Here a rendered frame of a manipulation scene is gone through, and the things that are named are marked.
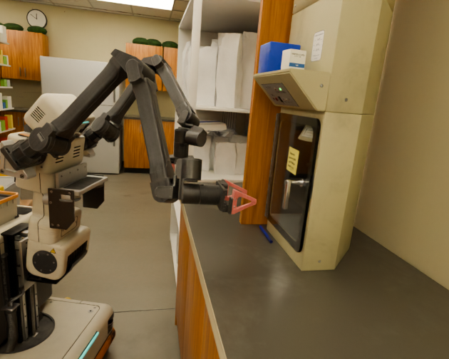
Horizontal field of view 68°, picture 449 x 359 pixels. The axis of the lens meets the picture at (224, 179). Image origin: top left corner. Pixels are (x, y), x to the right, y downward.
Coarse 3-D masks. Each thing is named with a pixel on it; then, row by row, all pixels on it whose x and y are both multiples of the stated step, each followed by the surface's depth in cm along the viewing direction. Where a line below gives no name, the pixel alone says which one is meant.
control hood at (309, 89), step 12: (276, 72) 92; (288, 72) 84; (300, 72) 84; (312, 72) 84; (324, 72) 85; (288, 84) 90; (300, 84) 84; (312, 84) 85; (324, 84) 86; (300, 96) 89; (312, 96) 86; (324, 96) 86; (300, 108) 97; (312, 108) 88; (324, 108) 87
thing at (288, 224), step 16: (288, 128) 108; (304, 128) 97; (288, 144) 108; (304, 144) 96; (304, 160) 96; (272, 176) 121; (288, 176) 107; (304, 176) 96; (272, 192) 121; (304, 192) 95; (272, 208) 120; (288, 208) 106; (304, 208) 95; (272, 224) 120; (288, 224) 106; (304, 224) 96; (288, 240) 106
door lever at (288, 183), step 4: (288, 180) 96; (292, 180) 97; (300, 180) 98; (288, 184) 96; (300, 184) 98; (284, 188) 97; (288, 188) 96; (284, 192) 97; (288, 192) 96; (284, 196) 97; (288, 196) 97; (284, 200) 97; (288, 200) 97; (284, 204) 97; (288, 204) 98; (284, 208) 98
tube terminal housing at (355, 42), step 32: (320, 0) 92; (352, 0) 82; (384, 0) 85; (352, 32) 84; (384, 32) 94; (320, 64) 91; (352, 64) 86; (352, 96) 88; (352, 128) 91; (320, 160) 91; (352, 160) 93; (320, 192) 94; (352, 192) 101; (320, 224) 96; (352, 224) 113; (320, 256) 99
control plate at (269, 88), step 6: (264, 84) 108; (270, 84) 103; (276, 84) 98; (282, 84) 93; (270, 90) 108; (276, 90) 103; (282, 90) 98; (270, 96) 112; (276, 96) 107; (282, 96) 102; (288, 96) 97; (276, 102) 112; (288, 102) 101; (294, 102) 96
